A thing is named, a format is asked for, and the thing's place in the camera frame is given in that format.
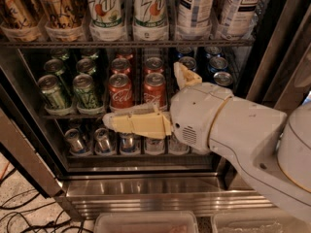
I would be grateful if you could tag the left silver blue can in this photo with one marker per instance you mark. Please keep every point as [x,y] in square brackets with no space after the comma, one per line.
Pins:
[75,140]

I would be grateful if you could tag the steel fridge cabinet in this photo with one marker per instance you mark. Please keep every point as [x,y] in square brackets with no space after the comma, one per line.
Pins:
[89,184]

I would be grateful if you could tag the right clear plastic bin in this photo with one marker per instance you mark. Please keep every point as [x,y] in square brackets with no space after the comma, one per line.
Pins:
[258,221]

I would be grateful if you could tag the right Teas Tea bottle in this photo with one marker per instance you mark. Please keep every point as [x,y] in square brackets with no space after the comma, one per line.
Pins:
[234,17]

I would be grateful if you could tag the silver blue can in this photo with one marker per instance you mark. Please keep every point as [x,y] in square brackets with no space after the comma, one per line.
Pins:
[75,140]
[102,141]
[127,143]

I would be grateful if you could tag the front right Pepsi can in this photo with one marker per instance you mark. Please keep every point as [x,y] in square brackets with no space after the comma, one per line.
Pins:
[223,79]

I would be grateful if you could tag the middle water bottle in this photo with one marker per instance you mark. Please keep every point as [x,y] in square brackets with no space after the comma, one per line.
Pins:
[176,147]

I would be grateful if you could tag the left 7UP can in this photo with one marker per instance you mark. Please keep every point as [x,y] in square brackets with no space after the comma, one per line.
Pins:
[106,19]

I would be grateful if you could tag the green can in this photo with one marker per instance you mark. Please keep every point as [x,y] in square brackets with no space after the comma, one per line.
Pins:
[53,92]
[86,92]

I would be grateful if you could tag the middle silver blue can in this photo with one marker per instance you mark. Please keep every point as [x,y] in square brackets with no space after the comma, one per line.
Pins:
[102,141]

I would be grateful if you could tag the top wire shelf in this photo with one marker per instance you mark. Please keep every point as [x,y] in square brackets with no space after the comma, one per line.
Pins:
[127,44]

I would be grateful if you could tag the front left green can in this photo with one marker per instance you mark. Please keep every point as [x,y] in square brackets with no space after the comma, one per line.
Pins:
[53,92]

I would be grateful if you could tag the left clear plastic bin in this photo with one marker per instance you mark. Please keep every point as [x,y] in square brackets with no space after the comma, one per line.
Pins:
[147,222]

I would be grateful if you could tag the right 7UP can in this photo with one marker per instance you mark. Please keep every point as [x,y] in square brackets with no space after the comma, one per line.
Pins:
[150,19]

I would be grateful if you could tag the front left Coca-Cola can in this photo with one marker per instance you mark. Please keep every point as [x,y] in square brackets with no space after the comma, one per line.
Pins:
[120,90]

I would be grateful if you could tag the left Teas Tea bottle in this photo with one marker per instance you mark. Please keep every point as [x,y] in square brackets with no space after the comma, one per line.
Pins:
[193,18]

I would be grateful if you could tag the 7up can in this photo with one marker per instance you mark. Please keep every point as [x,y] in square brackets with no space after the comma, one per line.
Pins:
[106,19]
[150,19]

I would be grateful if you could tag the clear plastic bin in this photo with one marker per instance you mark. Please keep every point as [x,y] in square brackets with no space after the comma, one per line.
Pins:
[258,221]
[147,222]

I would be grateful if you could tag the orange lacroix can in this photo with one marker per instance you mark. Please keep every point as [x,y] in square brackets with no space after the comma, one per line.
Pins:
[22,16]
[65,19]

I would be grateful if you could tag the front right Coca-Cola can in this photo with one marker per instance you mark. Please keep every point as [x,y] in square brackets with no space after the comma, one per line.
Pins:
[154,89]

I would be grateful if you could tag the right silver blue can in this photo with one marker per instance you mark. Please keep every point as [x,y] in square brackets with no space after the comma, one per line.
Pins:
[127,143]

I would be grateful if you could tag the water bottle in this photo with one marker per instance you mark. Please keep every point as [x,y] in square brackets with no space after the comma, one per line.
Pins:
[176,147]
[154,146]

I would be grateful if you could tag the glass fridge door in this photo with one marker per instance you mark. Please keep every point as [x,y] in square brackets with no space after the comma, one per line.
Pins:
[283,78]

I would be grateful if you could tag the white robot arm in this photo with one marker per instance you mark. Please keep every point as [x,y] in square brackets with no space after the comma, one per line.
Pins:
[270,149]

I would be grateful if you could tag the left water bottle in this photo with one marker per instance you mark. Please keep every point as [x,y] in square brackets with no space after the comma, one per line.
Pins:
[154,146]

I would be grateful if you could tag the front right green can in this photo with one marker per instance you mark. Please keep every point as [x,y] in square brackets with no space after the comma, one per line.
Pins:
[86,92]

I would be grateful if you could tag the teas tea bottle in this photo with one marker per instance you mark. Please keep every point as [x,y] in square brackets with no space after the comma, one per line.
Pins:
[234,17]
[193,18]

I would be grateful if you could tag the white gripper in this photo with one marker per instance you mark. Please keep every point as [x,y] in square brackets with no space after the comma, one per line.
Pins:
[195,114]

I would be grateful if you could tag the coca-cola can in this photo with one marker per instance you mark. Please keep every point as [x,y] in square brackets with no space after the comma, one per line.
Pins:
[120,90]
[154,89]

